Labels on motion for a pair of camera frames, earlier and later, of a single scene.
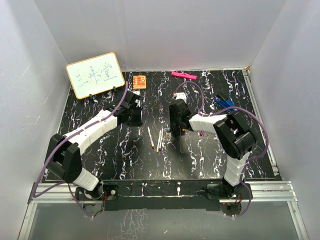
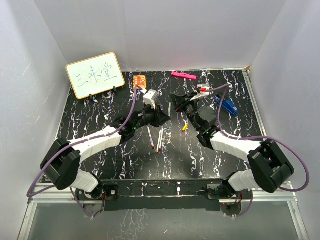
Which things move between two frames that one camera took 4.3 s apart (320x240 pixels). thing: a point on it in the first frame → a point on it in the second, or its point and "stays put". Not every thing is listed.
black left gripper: [138, 122] → [160, 117]
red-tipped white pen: [152, 143] stays put
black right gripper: [173, 120] → [177, 100]
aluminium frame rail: [278, 190] stays put
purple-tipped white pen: [160, 148] stays put
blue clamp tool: [225, 103] stays put
